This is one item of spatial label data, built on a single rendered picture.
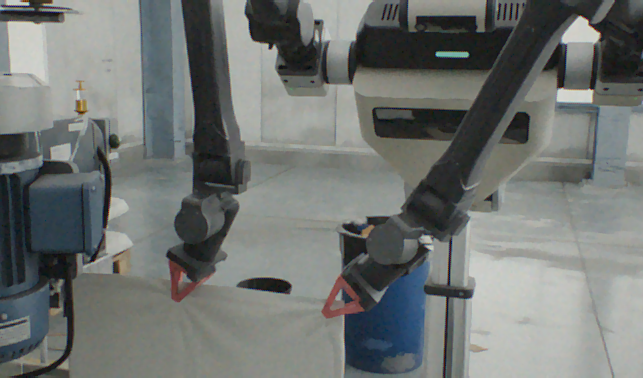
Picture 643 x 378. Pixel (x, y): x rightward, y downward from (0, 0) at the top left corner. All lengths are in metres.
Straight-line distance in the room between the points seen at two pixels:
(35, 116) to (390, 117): 0.75
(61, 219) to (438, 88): 0.78
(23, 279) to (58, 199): 0.11
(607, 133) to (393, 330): 5.63
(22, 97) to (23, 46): 7.06
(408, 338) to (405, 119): 2.15
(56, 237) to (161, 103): 9.05
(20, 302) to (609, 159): 8.08
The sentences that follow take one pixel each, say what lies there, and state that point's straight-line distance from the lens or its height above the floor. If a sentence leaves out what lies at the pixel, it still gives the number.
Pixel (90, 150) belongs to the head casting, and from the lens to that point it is 1.43.
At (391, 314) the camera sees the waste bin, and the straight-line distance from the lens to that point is 3.42.
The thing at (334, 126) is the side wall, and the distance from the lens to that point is 9.41.
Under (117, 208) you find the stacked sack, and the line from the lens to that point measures 4.87.
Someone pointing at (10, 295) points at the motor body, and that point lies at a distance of 0.98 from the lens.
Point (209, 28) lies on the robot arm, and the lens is 1.07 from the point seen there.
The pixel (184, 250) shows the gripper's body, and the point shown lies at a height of 1.14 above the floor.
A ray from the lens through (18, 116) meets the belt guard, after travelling 0.92.
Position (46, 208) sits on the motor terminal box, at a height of 1.27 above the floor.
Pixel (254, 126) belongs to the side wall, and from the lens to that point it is 9.74.
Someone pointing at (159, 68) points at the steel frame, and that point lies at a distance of 9.96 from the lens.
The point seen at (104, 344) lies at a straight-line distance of 1.38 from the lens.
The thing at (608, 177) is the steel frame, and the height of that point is 0.14.
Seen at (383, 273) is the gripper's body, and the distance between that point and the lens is 1.11.
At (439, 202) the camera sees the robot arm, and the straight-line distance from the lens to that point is 1.08.
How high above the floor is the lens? 1.47
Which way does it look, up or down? 10 degrees down
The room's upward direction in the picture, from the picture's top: 1 degrees clockwise
